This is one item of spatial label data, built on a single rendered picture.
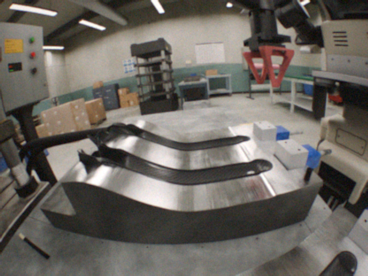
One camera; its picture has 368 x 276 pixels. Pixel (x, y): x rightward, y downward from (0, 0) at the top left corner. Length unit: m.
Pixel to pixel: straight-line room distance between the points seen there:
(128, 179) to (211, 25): 6.96
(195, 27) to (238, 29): 1.77
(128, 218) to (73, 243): 0.16
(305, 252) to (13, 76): 0.95
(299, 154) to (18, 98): 0.90
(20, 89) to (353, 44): 1.18
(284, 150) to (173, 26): 6.93
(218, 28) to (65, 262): 7.11
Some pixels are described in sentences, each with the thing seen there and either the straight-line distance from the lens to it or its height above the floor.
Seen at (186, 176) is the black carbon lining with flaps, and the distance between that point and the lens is 0.26.
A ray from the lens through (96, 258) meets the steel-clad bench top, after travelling 0.31.
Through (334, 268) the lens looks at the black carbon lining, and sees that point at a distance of 0.24.
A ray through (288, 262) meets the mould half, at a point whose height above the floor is 0.87.
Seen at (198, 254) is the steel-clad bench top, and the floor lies 0.80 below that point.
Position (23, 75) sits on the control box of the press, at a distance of 0.85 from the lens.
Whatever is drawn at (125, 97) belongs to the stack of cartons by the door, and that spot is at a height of 0.43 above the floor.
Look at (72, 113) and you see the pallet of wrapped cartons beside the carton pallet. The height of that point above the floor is 0.68.
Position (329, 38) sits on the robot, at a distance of 0.62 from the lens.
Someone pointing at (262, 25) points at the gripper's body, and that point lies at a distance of 0.33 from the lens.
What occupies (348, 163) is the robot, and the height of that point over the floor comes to 0.79.
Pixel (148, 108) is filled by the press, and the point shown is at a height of 0.24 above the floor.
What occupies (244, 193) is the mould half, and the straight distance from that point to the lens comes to 0.22.
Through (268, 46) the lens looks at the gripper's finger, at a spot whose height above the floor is 1.07.
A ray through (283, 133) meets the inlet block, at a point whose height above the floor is 0.90.
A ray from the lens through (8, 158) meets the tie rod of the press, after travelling 0.62.
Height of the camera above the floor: 1.03
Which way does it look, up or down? 23 degrees down
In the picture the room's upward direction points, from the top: 7 degrees counter-clockwise
